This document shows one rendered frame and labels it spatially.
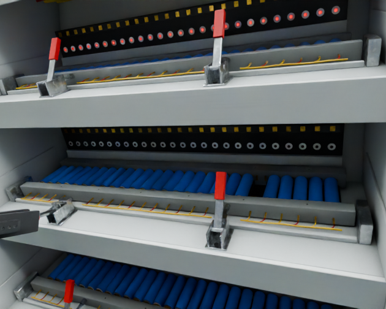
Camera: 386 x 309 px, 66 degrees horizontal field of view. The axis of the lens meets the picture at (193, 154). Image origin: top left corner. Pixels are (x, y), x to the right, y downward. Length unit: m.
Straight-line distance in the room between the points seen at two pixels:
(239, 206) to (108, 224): 0.20
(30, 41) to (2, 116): 0.20
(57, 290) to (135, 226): 0.26
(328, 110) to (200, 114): 0.14
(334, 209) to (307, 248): 0.06
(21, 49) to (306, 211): 0.59
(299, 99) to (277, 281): 0.21
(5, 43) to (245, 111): 0.49
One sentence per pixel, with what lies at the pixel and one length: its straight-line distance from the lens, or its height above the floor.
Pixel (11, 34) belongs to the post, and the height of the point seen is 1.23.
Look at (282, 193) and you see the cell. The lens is 0.44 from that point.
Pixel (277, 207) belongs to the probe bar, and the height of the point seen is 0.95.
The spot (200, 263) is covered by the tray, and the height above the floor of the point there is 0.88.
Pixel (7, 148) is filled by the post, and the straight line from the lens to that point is 0.66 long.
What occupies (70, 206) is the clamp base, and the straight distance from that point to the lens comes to 0.53.
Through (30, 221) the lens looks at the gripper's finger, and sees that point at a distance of 0.48.
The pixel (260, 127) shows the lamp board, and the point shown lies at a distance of 0.48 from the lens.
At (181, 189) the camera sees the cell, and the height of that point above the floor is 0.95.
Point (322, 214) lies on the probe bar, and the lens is 0.41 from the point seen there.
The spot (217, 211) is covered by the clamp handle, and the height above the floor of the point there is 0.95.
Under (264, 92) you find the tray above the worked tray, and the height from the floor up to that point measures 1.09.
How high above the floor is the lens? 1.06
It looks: 6 degrees down
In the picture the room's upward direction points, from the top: 1 degrees counter-clockwise
